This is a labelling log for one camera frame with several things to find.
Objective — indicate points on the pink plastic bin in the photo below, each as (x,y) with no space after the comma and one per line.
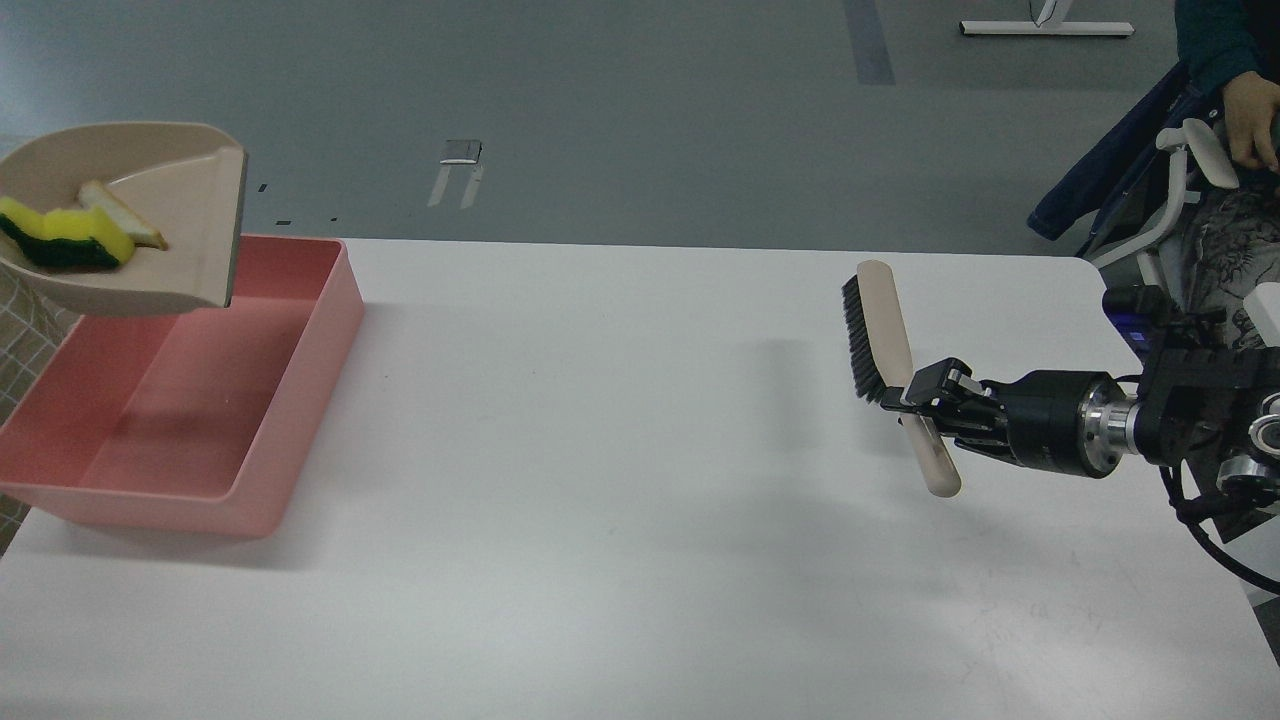
(199,422)

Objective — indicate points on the white office chair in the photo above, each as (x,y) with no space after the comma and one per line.
(1203,230)

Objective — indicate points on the person's right hand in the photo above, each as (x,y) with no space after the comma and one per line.
(1250,106)

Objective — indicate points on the white table leg base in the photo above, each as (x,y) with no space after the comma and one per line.
(1050,20)

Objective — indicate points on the beige checkered cloth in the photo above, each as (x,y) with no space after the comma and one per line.
(32,330)

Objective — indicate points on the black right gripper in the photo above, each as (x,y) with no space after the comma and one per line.
(1072,423)

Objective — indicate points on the yellow green sponge piece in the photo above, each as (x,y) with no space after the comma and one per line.
(66,238)

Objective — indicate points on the beige bread slice piece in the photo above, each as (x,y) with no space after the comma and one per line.
(95,194)

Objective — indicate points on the beige plastic dustpan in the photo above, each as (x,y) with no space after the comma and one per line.
(186,179)

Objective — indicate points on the beige hand brush black bristles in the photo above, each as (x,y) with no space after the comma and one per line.
(881,359)

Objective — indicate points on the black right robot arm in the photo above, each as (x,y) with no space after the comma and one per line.
(1204,414)

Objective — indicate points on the seated person in teal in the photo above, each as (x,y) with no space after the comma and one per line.
(1217,40)

